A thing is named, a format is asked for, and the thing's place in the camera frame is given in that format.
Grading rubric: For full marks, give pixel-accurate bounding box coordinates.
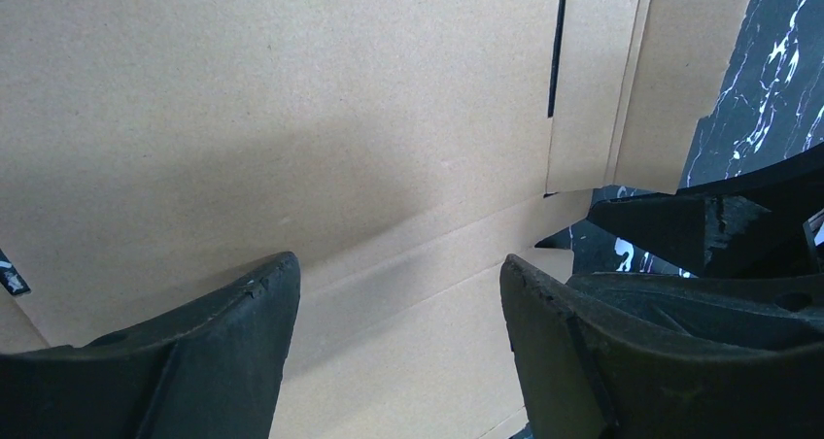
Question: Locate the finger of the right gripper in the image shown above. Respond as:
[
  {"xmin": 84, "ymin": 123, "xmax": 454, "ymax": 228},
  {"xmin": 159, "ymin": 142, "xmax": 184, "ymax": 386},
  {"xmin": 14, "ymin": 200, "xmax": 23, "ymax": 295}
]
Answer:
[
  {"xmin": 587, "ymin": 145, "xmax": 823, "ymax": 279},
  {"xmin": 566, "ymin": 273, "xmax": 823, "ymax": 352}
]

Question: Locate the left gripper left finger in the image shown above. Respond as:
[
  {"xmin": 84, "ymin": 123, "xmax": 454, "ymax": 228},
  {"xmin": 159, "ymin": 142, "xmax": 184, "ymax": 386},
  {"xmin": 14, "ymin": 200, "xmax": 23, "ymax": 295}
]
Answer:
[{"xmin": 1, "ymin": 252, "xmax": 301, "ymax": 438}]

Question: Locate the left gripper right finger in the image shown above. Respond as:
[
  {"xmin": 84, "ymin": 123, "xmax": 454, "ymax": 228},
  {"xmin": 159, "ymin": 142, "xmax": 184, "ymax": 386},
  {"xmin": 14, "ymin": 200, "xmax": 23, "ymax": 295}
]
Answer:
[{"xmin": 499, "ymin": 255, "xmax": 823, "ymax": 438}]

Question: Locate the brown cardboard box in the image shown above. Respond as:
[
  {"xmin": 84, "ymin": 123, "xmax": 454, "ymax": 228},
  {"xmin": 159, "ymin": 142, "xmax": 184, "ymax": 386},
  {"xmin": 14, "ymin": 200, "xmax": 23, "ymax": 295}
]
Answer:
[{"xmin": 1, "ymin": 0, "xmax": 750, "ymax": 438}]

